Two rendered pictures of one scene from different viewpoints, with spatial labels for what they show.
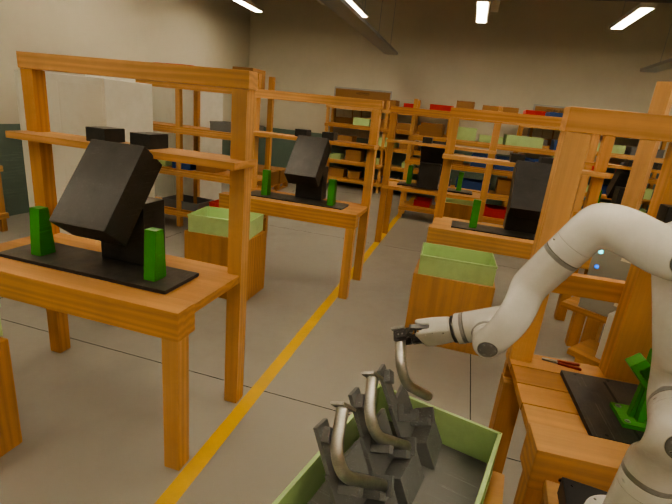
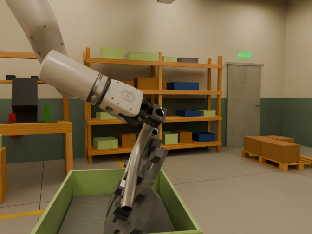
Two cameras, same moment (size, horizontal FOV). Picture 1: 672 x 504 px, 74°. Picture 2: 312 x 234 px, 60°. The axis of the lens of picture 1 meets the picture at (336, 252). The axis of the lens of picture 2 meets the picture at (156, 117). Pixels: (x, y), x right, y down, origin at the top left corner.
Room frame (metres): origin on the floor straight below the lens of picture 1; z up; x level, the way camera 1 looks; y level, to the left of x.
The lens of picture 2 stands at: (1.78, -0.66, 1.29)
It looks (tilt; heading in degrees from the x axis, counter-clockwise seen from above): 4 degrees down; 144
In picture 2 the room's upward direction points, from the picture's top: straight up
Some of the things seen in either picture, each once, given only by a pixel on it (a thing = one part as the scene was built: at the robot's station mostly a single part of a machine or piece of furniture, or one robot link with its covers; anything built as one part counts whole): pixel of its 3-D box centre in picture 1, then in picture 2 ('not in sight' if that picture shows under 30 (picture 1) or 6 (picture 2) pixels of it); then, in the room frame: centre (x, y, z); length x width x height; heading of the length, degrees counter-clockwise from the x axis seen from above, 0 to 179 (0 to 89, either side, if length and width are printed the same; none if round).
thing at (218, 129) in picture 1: (185, 147); not in sight; (6.51, 2.33, 1.13); 2.48 x 0.54 x 2.27; 75
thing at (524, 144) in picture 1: (488, 168); not in sight; (8.31, -2.63, 1.12); 3.01 x 0.54 x 2.24; 75
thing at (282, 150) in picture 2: not in sight; (277, 151); (-1.05, 4.38, 0.22); 1.20 x 0.81 x 0.44; 160
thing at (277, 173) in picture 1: (263, 178); not in sight; (10.17, 1.84, 0.22); 1.20 x 0.81 x 0.44; 168
